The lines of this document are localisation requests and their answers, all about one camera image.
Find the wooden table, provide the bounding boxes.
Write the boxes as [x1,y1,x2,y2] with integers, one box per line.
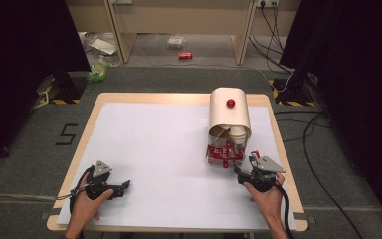
[46,92,309,233]

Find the white plastic packet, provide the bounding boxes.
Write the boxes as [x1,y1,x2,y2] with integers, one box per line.
[166,35,187,50]

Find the white table mat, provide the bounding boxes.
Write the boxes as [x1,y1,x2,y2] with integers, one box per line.
[57,102,297,232]

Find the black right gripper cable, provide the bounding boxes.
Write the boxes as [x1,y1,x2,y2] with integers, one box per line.
[273,183,295,239]

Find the black curtain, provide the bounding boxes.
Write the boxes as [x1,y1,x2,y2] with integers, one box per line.
[279,0,382,228]
[0,0,92,170]

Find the black stand base striped edge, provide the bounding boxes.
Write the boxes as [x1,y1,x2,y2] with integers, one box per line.
[34,71,88,106]
[268,77,316,108]

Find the light wooden desk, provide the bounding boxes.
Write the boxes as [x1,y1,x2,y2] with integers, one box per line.
[64,0,302,67]

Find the black power cables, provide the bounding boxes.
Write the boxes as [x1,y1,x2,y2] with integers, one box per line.
[248,2,294,74]

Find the person's right hand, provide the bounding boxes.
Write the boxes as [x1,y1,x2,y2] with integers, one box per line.
[243,173,286,219]

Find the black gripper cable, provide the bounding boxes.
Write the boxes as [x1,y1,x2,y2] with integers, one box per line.
[56,165,95,204]
[273,183,295,239]

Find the white paper cup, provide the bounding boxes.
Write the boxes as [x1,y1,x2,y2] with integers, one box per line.
[229,124,249,140]

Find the person's left hand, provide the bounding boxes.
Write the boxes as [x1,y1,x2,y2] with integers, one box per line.
[71,172,114,222]

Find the white wall socket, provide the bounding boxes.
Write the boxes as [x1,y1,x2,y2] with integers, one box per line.
[256,0,280,8]

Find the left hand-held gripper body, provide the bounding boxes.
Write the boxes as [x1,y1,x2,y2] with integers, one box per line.
[86,160,119,201]

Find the green and yellow bag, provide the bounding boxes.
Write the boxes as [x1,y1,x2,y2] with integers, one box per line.
[86,63,110,84]

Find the pile of white wrapping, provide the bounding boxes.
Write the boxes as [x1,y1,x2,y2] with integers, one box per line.
[78,31,120,66]

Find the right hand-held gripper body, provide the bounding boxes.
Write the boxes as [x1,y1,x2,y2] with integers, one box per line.
[237,155,287,193]

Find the black floor cable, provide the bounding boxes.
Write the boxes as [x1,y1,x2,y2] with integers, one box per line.
[273,110,364,239]

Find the brown paper cup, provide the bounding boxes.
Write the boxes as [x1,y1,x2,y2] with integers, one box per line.
[210,127,232,140]

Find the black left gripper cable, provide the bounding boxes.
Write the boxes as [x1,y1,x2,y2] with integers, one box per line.
[56,165,95,204]

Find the white container with red knobs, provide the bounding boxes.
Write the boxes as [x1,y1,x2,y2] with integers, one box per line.
[206,87,253,169]

